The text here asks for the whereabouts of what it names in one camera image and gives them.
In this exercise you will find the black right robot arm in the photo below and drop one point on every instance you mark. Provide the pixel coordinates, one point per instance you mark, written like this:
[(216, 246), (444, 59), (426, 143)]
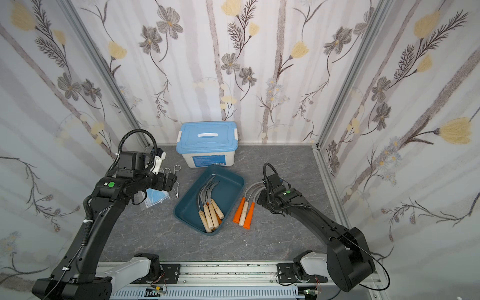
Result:
[(349, 260)]

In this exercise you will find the bagged blue face masks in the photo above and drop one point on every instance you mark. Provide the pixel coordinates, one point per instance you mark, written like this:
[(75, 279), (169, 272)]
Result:
[(155, 197)]

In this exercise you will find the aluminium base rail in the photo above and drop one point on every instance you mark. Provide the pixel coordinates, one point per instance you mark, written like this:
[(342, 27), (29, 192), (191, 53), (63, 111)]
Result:
[(244, 280)]

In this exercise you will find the wooden handle sickle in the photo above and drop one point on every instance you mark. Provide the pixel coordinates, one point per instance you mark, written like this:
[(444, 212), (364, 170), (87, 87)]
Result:
[(217, 209), (213, 215), (206, 208), (248, 203), (201, 212)]

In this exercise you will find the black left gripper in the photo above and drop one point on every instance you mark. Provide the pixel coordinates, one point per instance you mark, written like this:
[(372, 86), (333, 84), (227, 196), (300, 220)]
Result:
[(165, 180)]

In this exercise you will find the teal plastic tray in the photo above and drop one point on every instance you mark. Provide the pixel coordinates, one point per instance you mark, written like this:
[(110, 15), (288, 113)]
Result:
[(226, 193)]

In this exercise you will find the white box with blue lid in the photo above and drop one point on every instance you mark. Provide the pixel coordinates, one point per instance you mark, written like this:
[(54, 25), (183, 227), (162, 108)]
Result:
[(203, 144)]

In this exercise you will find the metal wire tongs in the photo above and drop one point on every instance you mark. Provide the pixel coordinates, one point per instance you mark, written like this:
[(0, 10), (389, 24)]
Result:
[(176, 185)]

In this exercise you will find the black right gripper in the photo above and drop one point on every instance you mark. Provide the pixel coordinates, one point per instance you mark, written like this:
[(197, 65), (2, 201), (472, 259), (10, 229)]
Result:
[(265, 199)]

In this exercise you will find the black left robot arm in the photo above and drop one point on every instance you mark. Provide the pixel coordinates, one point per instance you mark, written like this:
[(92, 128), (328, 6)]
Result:
[(76, 277)]

